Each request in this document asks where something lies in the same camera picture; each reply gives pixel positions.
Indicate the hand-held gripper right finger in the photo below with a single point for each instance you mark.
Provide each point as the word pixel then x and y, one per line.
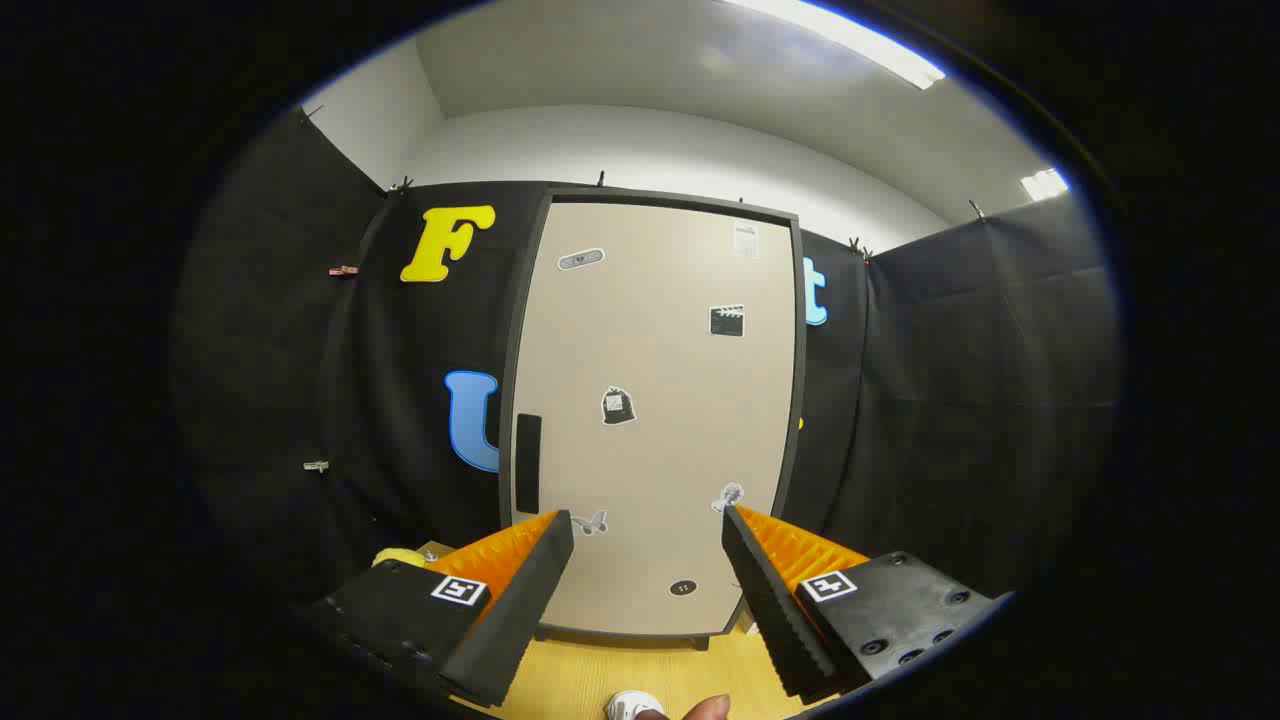
pixel 775 610

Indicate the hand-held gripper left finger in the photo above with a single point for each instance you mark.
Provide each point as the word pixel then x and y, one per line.
pixel 525 610

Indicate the white canvas shoe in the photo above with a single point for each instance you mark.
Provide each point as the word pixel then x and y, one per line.
pixel 630 707

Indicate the dark grey shoe cabinet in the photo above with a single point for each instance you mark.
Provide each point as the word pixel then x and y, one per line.
pixel 800 350

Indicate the yellow pineapple plush toy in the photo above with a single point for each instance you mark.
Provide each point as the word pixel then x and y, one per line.
pixel 398 556

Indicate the black backdrop cloth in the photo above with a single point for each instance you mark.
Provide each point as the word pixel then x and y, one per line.
pixel 950 400

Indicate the small ceiling light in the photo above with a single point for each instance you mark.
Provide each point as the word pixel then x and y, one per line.
pixel 1043 184

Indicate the long ceiling light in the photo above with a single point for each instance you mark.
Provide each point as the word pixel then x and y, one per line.
pixel 870 45

